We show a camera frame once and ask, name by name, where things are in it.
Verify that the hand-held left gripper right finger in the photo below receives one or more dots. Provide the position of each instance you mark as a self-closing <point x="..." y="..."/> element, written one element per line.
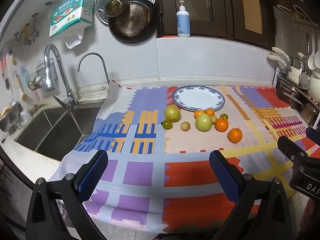
<point x="225" y="175"/>

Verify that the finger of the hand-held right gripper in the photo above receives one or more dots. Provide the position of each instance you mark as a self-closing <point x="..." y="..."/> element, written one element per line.
<point x="291" y="148"/>
<point x="314" y="134"/>

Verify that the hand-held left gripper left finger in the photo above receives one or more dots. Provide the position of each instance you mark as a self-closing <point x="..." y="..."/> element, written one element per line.
<point x="93" y="175"/>

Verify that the orange tangerine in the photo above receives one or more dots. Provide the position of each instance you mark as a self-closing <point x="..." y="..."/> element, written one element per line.
<point x="221" y="124"/>
<point x="198" y="113"/>
<point x="209" y="112"/>
<point x="235" y="135"/>

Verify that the small yellow plum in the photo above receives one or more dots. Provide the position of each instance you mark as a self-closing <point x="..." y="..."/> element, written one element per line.
<point x="214" y="120"/>
<point x="185" y="126"/>

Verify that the pale green apple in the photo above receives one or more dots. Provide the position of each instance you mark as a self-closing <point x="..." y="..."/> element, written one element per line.
<point x="203" y="122"/>

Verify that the small green tomato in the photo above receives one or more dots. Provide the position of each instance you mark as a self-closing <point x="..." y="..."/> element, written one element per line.
<point x="167" y="124"/>
<point x="224" y="116"/>

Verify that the blue patterned white plate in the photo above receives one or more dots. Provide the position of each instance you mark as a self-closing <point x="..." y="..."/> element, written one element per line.
<point x="198" y="99"/>

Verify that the large yellow-green apple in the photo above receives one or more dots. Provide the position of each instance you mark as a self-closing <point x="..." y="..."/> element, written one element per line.
<point x="172" y="113"/>

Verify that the stainless steel pot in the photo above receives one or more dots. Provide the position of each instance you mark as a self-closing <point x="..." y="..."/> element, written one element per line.
<point x="287" y="93"/>
<point x="311" y="112"/>

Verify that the white pot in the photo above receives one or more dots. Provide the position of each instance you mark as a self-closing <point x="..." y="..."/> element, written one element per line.
<point x="315" y="83"/>

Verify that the stainless steel sink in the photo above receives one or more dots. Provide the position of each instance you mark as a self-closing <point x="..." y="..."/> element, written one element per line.
<point x="57" y="132"/>

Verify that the steel slotted spatula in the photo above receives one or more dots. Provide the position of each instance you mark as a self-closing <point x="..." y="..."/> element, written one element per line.
<point x="304" y="78"/>

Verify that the colourful patterned table cloth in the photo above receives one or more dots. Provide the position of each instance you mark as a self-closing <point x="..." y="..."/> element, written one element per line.
<point x="160" y="170"/>

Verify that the white rice spoon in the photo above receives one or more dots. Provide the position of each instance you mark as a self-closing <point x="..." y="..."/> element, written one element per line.
<point x="318" y="60"/>
<point x="311" y="60"/>

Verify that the chrome kitchen faucet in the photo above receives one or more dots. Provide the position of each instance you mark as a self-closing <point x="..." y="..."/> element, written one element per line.
<point x="51" y="77"/>

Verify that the thin gooseneck faucet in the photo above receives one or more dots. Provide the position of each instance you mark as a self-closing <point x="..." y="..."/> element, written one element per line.
<point x="98" y="57"/>

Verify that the white plastic bag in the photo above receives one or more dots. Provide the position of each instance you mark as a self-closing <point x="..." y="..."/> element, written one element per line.
<point x="73" y="40"/>

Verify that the black frying pan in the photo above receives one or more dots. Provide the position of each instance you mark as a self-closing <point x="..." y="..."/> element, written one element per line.
<point x="150" y="30"/>

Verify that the white pump soap bottle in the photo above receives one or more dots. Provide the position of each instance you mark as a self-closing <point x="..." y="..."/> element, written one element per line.
<point x="183" y="22"/>

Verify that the gold perforated strainer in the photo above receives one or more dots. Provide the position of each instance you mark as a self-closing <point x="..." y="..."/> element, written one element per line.
<point x="135" y="21"/>

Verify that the teal paper towel pack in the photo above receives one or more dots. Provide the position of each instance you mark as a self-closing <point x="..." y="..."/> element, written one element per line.
<point x="70" y="10"/>

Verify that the round metal steamer plate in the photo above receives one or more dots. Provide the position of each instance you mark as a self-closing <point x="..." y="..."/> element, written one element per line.
<point x="101" y="2"/>

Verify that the dark brown window frame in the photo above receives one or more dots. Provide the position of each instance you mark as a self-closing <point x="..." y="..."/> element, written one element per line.
<point x="222" y="17"/>

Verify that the brass wall tap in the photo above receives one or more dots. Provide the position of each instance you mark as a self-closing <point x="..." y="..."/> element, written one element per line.
<point x="26" y="33"/>

